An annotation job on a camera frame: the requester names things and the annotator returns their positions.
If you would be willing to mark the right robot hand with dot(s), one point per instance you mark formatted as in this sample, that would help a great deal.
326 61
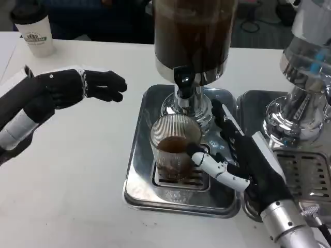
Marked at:
258 168

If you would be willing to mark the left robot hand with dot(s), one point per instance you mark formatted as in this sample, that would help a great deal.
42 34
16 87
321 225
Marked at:
67 87

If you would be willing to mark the clear ribbed glass cup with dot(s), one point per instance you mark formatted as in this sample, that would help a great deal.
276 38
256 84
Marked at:
173 155

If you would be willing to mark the black dispenser tap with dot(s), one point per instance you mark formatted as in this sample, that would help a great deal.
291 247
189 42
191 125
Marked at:
184 80

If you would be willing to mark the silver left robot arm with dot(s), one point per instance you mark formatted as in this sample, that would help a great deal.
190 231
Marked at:
18 129

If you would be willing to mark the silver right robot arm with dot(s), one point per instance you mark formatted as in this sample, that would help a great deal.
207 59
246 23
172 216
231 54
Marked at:
287 224

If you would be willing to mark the steel slotted tray grid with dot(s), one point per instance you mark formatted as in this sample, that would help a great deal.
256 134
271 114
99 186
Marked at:
307 170
196 182

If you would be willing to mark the white paper cup black lid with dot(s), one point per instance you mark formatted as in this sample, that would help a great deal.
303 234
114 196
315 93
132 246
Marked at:
38 38

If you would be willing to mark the steel drip tray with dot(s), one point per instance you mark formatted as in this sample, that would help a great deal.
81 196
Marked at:
254 103
144 186

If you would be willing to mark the person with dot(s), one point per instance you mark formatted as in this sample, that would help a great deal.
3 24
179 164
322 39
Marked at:
98 23

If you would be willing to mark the drink dispenser with brown drink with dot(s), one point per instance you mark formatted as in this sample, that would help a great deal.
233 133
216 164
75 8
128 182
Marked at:
191 38

